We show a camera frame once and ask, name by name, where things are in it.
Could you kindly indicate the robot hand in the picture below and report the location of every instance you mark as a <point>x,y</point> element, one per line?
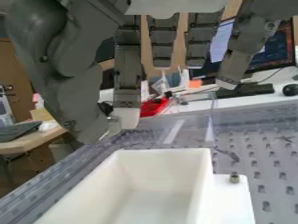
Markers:
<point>67,60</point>

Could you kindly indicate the white mouse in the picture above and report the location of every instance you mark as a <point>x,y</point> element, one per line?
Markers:
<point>47,126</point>

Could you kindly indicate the red tray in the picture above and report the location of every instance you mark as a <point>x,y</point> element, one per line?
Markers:
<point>153,107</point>

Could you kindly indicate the wooden desk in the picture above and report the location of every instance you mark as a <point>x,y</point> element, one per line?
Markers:
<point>27,143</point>

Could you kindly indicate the clear box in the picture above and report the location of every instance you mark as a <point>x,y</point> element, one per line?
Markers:
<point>191,130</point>

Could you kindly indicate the large black keyboard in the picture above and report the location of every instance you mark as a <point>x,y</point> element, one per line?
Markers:
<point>248,90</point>

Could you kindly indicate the long white desk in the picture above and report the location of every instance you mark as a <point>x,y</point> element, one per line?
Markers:
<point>248,100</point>

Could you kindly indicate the small white box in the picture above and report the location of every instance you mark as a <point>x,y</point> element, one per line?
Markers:
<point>160,186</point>

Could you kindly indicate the computer screen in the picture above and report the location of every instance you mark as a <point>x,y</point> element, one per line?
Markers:
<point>277,50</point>

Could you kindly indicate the black mouse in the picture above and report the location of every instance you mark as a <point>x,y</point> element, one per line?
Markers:
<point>291,89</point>

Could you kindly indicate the small metal screw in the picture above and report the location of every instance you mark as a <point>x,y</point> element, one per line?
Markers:
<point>235,177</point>

